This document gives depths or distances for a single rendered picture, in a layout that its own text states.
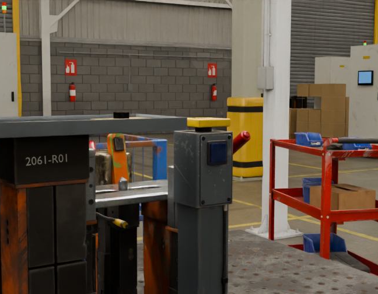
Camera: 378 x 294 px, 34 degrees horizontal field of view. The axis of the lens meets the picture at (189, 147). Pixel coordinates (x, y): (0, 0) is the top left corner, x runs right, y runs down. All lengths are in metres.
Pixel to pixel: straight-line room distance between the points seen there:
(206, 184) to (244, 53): 7.32
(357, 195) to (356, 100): 8.31
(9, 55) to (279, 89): 5.03
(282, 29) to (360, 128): 6.61
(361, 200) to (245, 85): 5.05
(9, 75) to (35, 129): 8.41
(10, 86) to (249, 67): 3.41
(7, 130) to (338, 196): 2.64
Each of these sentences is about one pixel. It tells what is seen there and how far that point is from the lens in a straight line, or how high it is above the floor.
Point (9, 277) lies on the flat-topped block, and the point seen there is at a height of 0.96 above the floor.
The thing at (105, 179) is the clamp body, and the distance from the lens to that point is 1.40.
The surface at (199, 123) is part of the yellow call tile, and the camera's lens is 0.91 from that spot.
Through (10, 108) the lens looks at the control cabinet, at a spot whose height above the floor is 0.94.
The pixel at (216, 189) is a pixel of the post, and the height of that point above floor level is 1.05.
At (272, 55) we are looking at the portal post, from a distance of 5.06.
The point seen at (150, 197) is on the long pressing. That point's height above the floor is 1.00.
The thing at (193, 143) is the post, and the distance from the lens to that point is 0.91.
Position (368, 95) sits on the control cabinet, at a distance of 11.39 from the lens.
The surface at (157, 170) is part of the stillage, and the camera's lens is 3.17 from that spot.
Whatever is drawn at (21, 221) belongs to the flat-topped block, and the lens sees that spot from 0.79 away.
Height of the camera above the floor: 1.20
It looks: 5 degrees down
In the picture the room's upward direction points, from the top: straight up
